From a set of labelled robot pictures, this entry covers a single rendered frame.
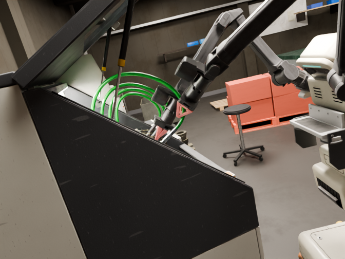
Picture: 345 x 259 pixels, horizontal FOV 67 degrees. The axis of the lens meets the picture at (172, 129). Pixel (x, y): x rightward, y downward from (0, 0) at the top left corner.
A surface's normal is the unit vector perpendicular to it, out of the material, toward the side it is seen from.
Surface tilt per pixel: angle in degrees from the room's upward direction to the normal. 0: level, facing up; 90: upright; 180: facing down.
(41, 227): 90
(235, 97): 90
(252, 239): 90
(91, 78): 90
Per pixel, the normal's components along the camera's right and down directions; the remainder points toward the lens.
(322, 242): -0.23, -0.93
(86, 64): 0.32, 0.18
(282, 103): -0.07, 0.29
